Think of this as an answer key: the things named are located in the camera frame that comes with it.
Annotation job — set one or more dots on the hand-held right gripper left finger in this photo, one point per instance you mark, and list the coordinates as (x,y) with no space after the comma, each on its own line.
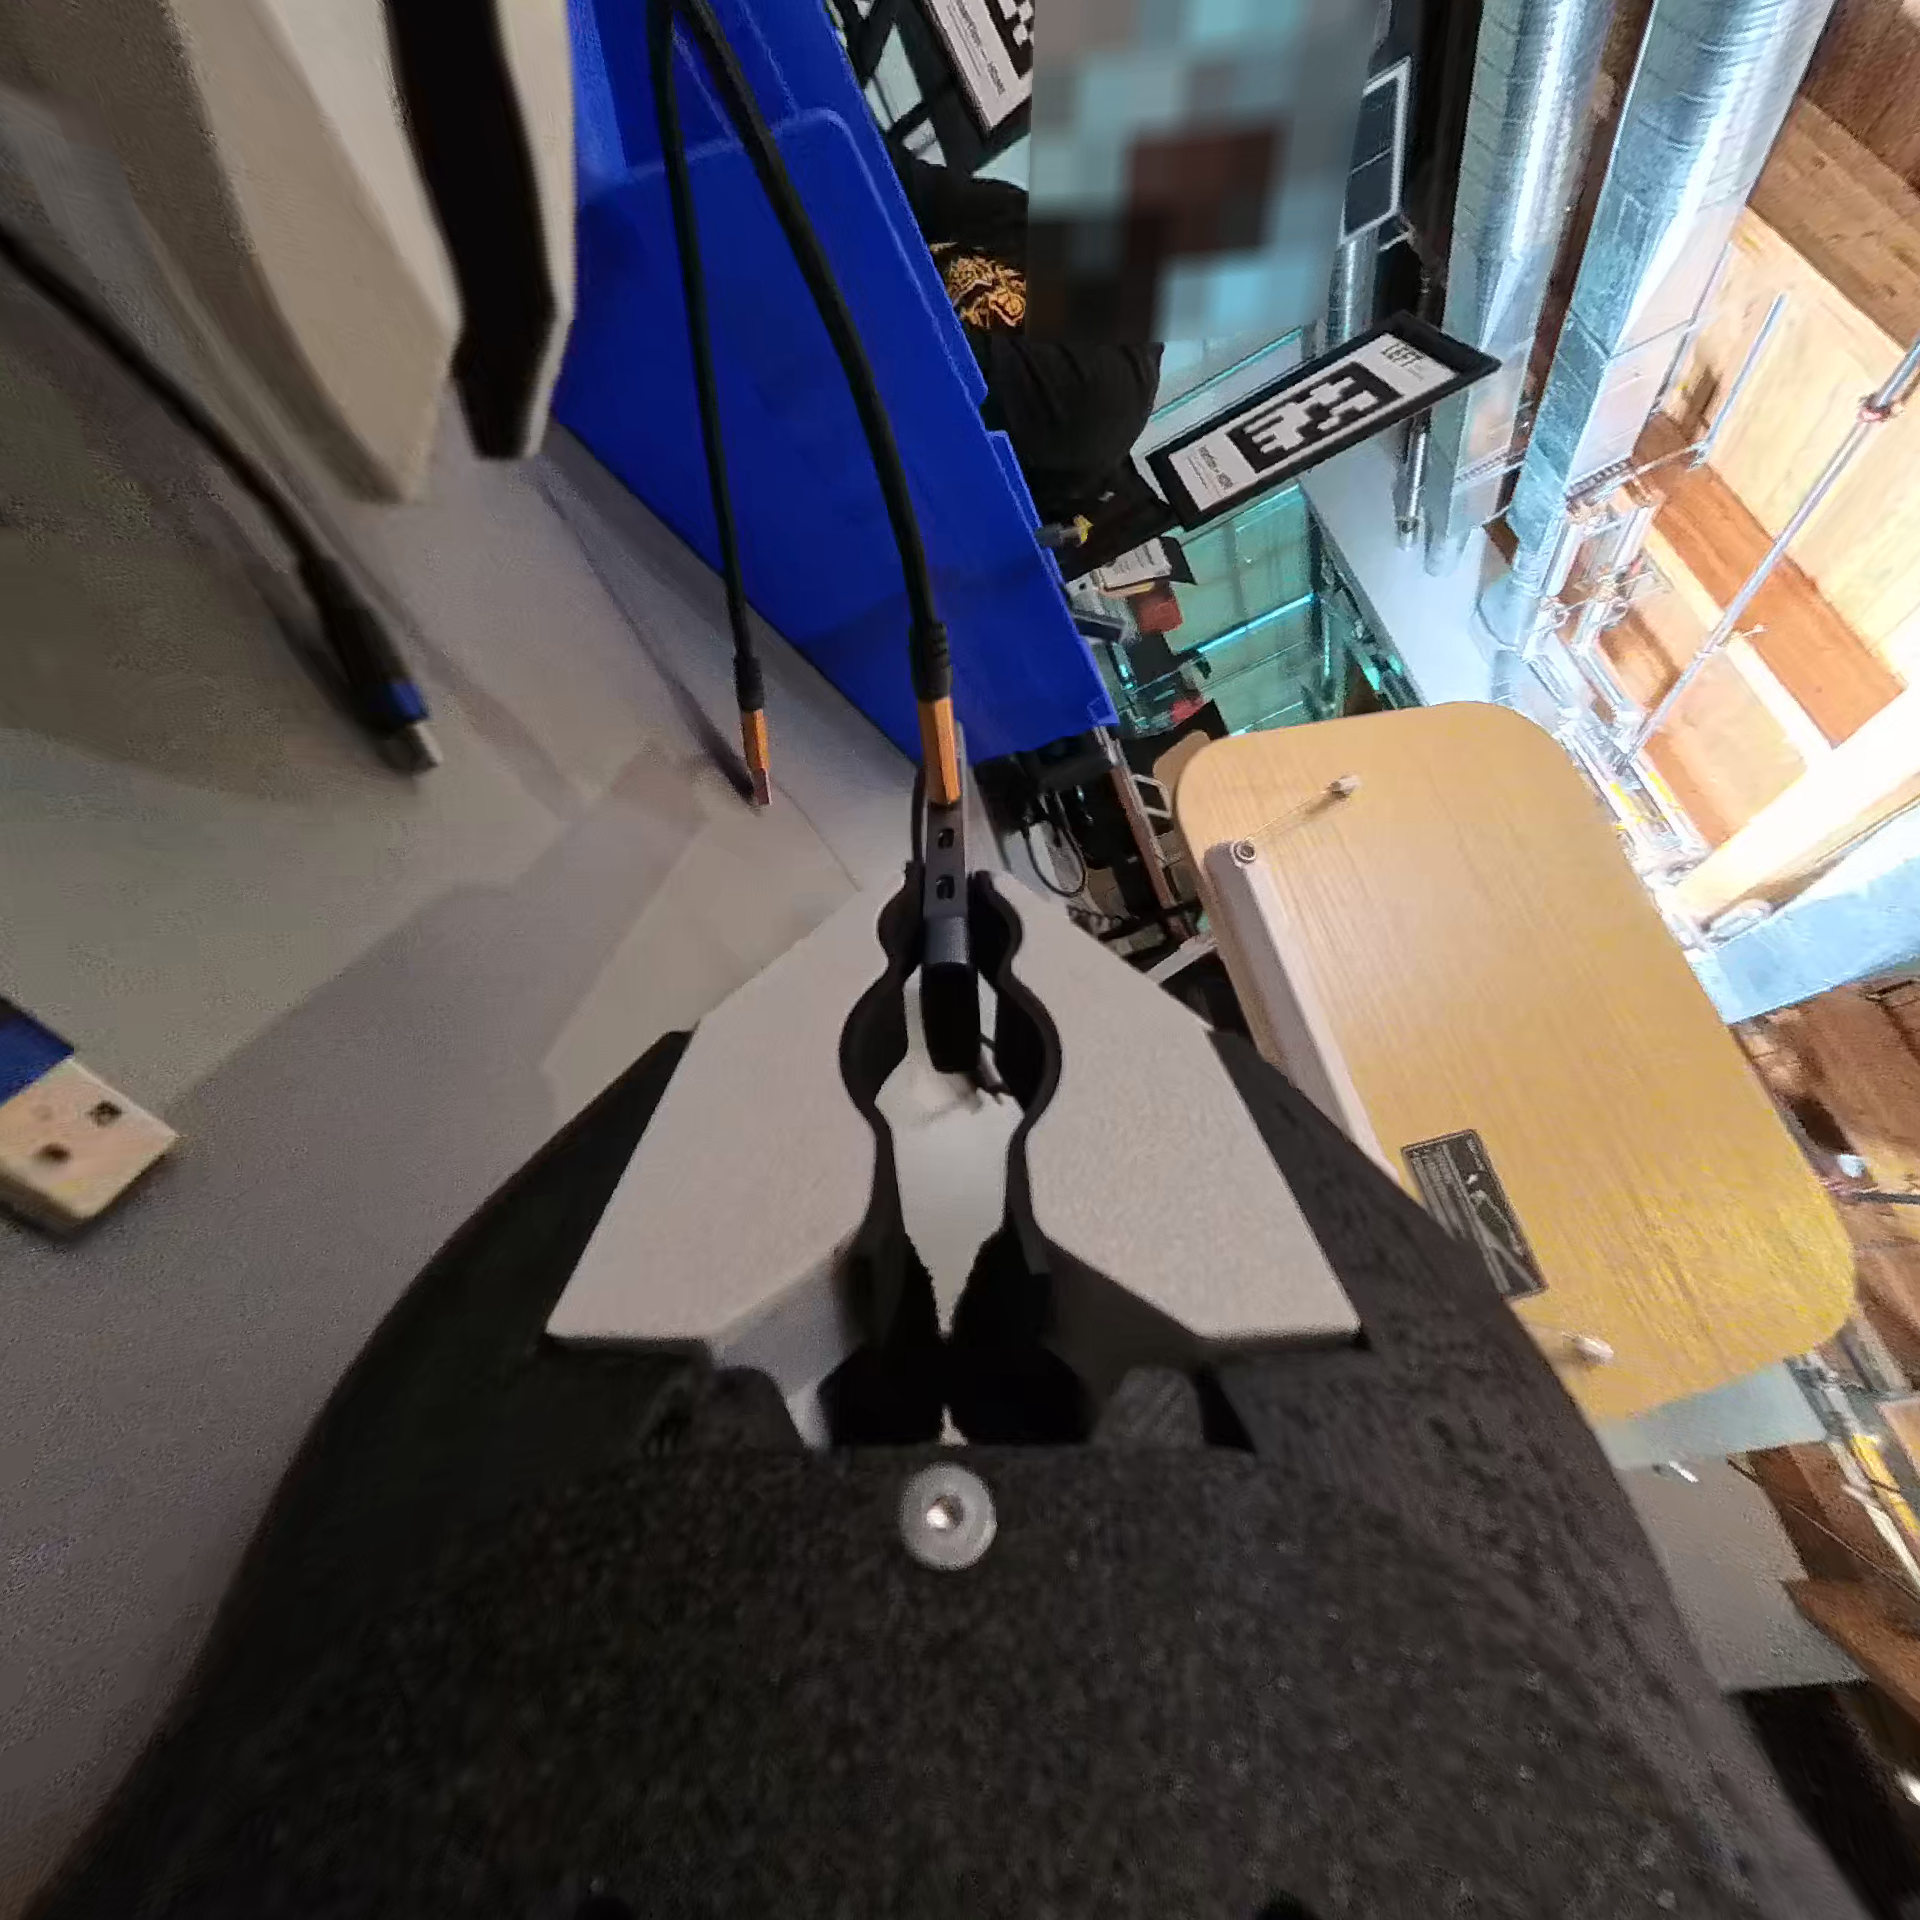
(734,1184)

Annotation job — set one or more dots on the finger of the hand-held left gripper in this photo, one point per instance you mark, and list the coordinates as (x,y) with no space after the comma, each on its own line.
(502,224)
(301,180)

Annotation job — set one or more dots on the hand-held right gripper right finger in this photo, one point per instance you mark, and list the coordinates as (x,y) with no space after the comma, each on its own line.
(1185,1184)

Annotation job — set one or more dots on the blue plastic bin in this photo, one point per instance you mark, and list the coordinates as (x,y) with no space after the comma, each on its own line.
(782,377)

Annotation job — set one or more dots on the grey desk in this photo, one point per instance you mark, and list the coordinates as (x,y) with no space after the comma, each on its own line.
(450,902)

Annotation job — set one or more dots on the wooden side table top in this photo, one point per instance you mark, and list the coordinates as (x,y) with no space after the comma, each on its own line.
(1500,1049)

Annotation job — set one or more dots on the black white printed tag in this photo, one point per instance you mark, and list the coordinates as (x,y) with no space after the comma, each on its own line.
(990,47)
(1321,404)

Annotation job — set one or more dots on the large silver ventilation duct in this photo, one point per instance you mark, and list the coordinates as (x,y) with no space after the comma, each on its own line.
(1666,224)

